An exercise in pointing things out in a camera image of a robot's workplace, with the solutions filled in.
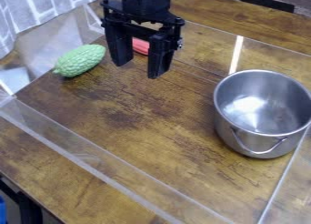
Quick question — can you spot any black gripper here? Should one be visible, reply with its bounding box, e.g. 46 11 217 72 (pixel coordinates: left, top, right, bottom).
101 0 184 79

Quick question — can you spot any green bumpy gourd toy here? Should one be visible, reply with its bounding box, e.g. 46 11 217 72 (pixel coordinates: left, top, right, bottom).
51 45 105 77

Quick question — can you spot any silver metal pot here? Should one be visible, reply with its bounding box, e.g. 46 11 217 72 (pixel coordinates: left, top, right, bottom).
213 69 311 158

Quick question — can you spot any grey white patterned curtain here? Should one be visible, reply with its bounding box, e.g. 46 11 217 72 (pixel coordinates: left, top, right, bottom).
0 0 96 59

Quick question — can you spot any black table leg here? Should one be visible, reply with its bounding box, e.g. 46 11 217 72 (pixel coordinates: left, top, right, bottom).
0 178 42 224

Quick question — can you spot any red handled metal spoon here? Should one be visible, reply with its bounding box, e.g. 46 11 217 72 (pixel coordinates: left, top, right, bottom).
132 38 149 56

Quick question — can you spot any clear acrylic tray wall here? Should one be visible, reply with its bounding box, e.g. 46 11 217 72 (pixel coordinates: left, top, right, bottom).
0 6 311 224

